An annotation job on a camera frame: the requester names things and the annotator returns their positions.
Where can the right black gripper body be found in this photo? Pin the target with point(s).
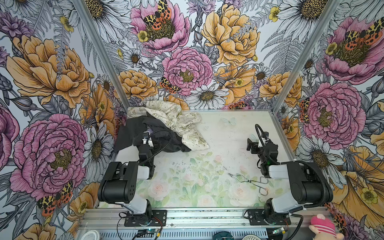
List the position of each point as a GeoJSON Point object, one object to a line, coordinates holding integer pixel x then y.
{"type": "Point", "coordinates": [256, 147]}

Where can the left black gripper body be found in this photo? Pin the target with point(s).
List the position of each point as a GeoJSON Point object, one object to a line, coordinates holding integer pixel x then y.
{"type": "Point", "coordinates": [143, 141]}

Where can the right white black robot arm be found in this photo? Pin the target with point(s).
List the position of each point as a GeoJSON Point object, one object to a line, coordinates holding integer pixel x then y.
{"type": "Point", "coordinates": [308, 187]}

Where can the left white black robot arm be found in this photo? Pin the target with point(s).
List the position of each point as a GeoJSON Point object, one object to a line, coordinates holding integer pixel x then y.
{"type": "Point", "coordinates": [118, 185]}

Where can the black cloth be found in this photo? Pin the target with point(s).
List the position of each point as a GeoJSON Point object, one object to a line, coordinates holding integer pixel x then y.
{"type": "Point", "coordinates": [163, 138]}

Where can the cream patterned cloth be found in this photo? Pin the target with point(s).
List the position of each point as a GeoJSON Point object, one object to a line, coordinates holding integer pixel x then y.
{"type": "Point", "coordinates": [171, 114]}

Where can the white round mesh object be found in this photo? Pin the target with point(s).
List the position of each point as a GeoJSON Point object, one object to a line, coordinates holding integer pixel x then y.
{"type": "Point", "coordinates": [251, 237]}

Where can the green circuit board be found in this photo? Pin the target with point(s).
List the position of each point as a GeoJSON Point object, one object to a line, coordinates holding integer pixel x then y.
{"type": "Point", "coordinates": [147, 233]}

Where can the dark teal round object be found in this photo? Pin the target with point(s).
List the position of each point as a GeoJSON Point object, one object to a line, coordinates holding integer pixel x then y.
{"type": "Point", "coordinates": [223, 236]}

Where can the pink plush toy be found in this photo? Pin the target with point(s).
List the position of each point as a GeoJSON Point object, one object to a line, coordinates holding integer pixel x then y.
{"type": "Point", "coordinates": [324, 229]}

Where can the white round lid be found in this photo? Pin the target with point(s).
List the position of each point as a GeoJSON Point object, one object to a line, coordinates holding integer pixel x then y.
{"type": "Point", "coordinates": [91, 235]}

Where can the metal wire tongs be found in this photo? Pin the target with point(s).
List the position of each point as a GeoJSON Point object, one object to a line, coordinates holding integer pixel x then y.
{"type": "Point", "coordinates": [258, 184]}

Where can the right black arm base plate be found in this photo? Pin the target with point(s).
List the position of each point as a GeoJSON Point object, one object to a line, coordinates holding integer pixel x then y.
{"type": "Point", "coordinates": [259, 217]}

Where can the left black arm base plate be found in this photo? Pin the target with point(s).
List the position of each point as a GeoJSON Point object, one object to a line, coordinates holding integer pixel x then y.
{"type": "Point", "coordinates": [153, 218]}

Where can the aluminium front rail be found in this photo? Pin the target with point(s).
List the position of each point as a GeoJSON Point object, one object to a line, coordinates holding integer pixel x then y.
{"type": "Point", "coordinates": [177, 218]}

